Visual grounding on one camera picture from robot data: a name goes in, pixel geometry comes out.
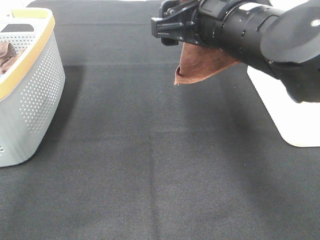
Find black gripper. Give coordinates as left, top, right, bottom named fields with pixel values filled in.
left=151, top=0, right=227, bottom=48

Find brown microfibre towel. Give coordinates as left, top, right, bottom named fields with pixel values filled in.
left=174, top=43, right=241, bottom=85

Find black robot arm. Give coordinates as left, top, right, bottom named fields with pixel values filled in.
left=151, top=0, right=320, bottom=103

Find black table cloth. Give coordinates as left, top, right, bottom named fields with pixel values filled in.
left=0, top=0, right=320, bottom=240

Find grey perforated laundry basket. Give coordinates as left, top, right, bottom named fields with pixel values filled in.
left=0, top=7, right=66, bottom=167

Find white plastic storage basket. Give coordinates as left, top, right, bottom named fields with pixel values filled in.
left=247, top=66, right=320, bottom=148

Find brown towels in basket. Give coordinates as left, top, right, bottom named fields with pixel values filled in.
left=0, top=42, right=26, bottom=76

